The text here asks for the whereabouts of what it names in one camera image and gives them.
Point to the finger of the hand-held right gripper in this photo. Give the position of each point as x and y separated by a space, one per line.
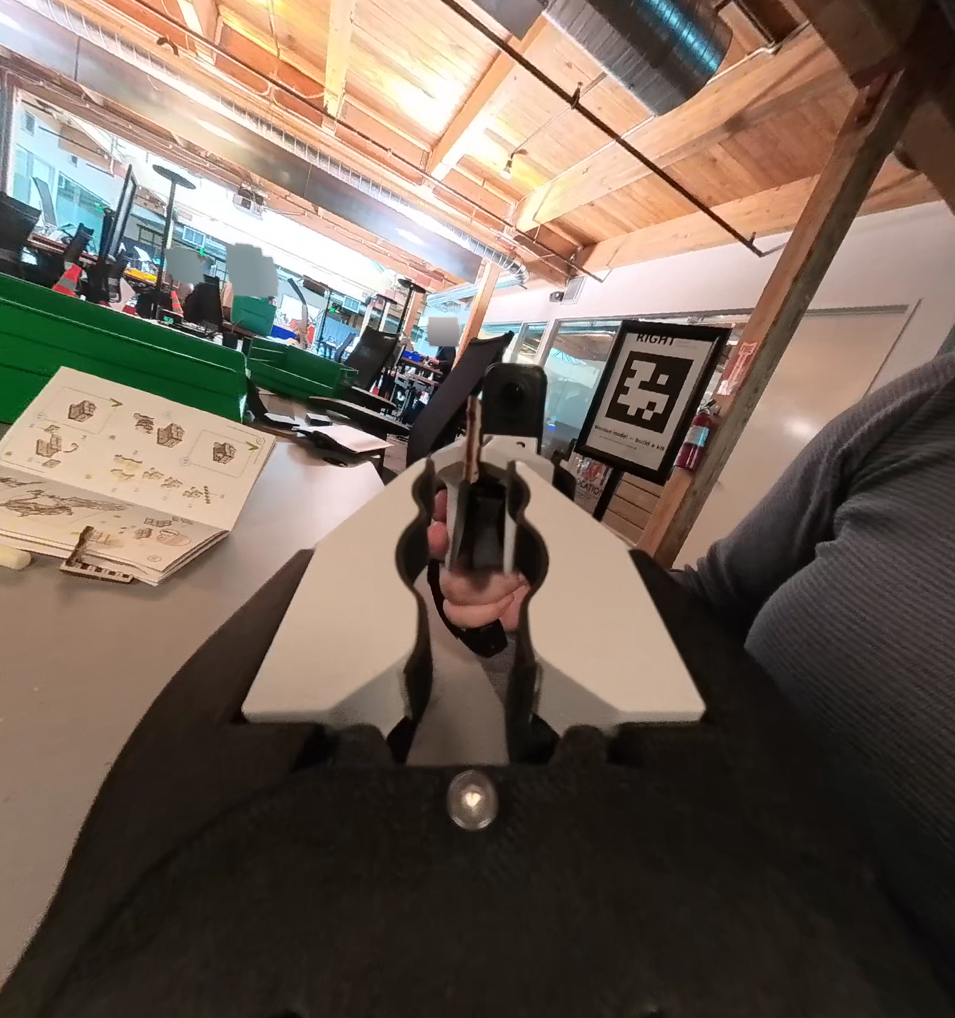
510 525
456 525

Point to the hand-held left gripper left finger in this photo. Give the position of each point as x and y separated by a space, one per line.
342 636

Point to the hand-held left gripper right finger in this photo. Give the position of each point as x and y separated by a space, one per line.
613 636

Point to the wavy wooden model part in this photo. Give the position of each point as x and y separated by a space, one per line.
473 445

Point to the toothed wooden model part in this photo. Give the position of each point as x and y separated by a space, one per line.
100 566

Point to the person's right forearm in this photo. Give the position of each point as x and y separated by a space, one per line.
883 636

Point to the person's right hand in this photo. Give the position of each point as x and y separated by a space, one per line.
477 596

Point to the framed marker sign on stand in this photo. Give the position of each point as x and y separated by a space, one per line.
652 398

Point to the red fire extinguisher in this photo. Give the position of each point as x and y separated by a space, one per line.
694 441

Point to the low green bin stack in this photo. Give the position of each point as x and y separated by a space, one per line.
302 366

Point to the instruction booklet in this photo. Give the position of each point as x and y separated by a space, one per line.
128 413

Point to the pale wax stick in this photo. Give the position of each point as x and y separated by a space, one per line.
0 553

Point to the tall green bin stack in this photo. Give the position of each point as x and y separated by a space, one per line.
88 350

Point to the orange traffic cone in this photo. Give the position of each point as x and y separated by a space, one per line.
70 280

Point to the wooden support post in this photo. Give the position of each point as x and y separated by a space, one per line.
803 302

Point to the dark spiral ventilation duct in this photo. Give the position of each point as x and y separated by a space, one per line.
644 48

